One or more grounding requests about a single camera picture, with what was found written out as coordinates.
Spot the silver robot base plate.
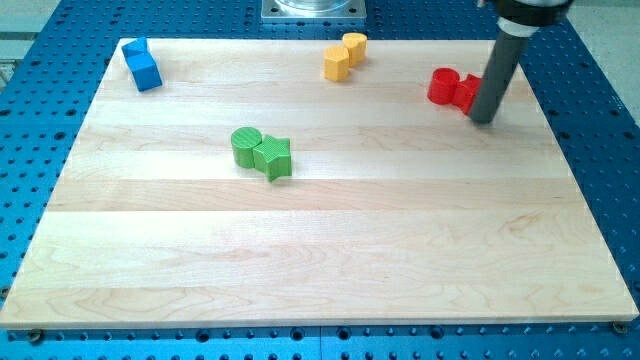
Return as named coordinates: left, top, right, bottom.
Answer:
left=260, top=0, right=366, bottom=21

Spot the grey pusher rod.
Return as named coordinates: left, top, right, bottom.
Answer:
left=468, top=17, right=539, bottom=125

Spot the yellow cylinder block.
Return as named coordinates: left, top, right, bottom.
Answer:
left=342, top=32, right=368, bottom=67

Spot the green star block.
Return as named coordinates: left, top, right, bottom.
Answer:
left=252, top=135, right=292, bottom=182

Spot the yellow hexagon block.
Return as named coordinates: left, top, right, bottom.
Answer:
left=324, top=46, right=350, bottom=82

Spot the blue perforated metal table plate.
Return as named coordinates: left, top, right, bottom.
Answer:
left=1, top=0, right=639, bottom=359

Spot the red star block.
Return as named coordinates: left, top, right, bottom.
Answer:
left=451, top=74, right=482, bottom=115

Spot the wooden board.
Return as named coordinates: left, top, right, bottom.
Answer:
left=1, top=39, right=638, bottom=329

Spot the green cylinder block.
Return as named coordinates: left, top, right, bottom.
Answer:
left=231, top=127, right=262, bottom=168

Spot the blue cube block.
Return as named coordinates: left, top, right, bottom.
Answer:
left=126, top=53, right=163, bottom=92

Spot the blue triangle block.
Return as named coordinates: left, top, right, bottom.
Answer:
left=121, top=37, right=148, bottom=58

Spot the red cylinder block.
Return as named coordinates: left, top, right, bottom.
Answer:
left=427, top=68, right=460, bottom=105

